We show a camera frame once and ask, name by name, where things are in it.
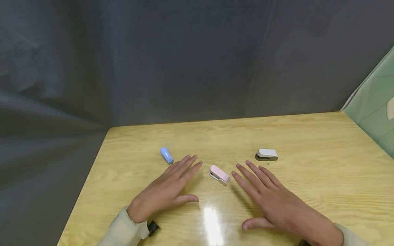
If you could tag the person's left ring finger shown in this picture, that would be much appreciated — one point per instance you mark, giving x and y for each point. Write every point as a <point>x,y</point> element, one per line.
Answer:
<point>178,163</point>

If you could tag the grey mini stapler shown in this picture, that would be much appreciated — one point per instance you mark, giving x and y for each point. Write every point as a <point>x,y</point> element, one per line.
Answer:
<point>267,154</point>

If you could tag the person's right little finger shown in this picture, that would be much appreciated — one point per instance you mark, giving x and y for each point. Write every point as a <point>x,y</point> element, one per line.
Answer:
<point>269,174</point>

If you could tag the person's right index finger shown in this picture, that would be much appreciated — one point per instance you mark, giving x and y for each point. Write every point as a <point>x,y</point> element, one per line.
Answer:
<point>244,186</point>

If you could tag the blue mini stapler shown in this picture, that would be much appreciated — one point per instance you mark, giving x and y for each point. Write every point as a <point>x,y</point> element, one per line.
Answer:
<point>166,155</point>

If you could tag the person's right forearm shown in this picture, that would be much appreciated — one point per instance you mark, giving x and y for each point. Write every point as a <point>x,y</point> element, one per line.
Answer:
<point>352,237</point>

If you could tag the person's right hand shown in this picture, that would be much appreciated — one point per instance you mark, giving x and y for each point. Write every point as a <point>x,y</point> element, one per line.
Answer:
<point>283,208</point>

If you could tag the person's left middle finger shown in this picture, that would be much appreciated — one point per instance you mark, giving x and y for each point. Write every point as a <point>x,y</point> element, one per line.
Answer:
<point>184,165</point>

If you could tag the black wrist band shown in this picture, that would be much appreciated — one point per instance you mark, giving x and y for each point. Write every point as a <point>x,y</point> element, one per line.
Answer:
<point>153,228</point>

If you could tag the person's right middle finger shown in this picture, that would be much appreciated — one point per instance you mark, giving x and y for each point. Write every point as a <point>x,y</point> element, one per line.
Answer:
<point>249,176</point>

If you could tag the person's right ring finger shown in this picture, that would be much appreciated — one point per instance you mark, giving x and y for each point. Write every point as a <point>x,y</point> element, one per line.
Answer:
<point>258,172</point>

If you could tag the person's left index finger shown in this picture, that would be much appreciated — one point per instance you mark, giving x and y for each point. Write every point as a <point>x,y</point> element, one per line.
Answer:
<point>190,172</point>

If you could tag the person's left forearm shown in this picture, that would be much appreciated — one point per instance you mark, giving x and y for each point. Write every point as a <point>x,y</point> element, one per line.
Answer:
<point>124,230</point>

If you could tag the person's left hand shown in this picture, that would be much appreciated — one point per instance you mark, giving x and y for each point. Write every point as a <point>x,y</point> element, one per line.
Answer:
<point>160,194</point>

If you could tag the person's right thumb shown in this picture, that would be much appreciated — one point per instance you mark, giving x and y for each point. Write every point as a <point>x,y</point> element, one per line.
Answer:
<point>255,223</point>

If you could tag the person's left thumb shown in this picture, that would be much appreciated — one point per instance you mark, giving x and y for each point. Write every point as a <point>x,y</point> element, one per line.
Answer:
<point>186,199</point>

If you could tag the pink mini stapler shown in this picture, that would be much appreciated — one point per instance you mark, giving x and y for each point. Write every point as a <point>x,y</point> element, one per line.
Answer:
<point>219,174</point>

